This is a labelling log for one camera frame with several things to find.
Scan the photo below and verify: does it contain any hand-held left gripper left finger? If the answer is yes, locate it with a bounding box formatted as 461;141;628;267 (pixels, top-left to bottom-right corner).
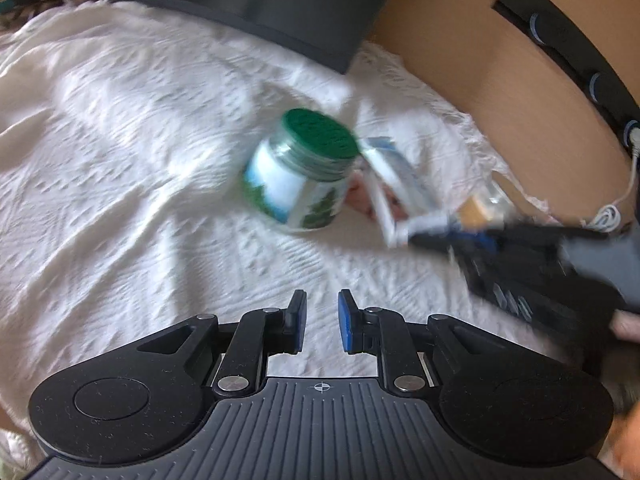
135;289;308;396

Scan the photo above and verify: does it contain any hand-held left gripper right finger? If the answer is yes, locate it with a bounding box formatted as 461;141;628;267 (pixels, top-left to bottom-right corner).
337;288;503;394

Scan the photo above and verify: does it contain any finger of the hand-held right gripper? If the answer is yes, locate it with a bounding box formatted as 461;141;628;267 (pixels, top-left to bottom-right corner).
406;217;501;257

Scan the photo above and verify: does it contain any blue wet wipes packet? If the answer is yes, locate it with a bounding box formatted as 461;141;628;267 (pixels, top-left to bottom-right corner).
357;136;458;249

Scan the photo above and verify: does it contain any person's right forearm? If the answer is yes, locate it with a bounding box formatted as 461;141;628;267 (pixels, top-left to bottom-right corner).
612;400;640;480

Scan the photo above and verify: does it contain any person's right hand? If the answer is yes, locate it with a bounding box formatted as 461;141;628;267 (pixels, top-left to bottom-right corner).
610;309;640;345

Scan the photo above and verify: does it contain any clear plastic jar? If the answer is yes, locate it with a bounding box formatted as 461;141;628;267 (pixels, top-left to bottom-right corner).
457;180;521;232

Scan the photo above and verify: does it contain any pink scrunchie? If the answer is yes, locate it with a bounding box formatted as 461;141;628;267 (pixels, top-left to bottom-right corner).
345;180;401;221

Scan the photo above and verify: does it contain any green-lid glass jar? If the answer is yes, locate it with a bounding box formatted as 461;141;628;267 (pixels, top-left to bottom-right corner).
242;108;361;233

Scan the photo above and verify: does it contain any black power strip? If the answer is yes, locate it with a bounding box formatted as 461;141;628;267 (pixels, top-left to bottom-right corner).
492;0;640;147

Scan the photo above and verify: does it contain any white knitted blanket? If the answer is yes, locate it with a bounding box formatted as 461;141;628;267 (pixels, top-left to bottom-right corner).
0;0;640;467

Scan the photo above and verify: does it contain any white power cable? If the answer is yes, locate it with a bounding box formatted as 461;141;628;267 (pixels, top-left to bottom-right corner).
582;127;640;234

